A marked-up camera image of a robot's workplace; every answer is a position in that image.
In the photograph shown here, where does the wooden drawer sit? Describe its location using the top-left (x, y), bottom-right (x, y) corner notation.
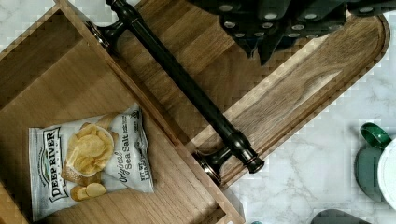
top-left (1, 0), bottom-right (244, 224)

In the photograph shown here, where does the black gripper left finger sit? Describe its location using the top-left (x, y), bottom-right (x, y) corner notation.
top-left (188, 0), bottom-right (291, 60)

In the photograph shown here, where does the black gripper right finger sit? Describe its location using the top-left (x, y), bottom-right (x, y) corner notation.
top-left (258, 0), bottom-right (395, 65)

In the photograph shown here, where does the black drawer handle bar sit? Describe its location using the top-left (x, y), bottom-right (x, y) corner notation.
top-left (86, 0), bottom-right (264, 185)

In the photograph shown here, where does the Deep River chips bag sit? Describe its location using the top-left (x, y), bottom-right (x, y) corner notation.
top-left (29, 104), bottom-right (154, 221)

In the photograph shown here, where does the green and white mug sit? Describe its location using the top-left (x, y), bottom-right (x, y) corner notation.
top-left (354, 122), bottom-right (395, 209)

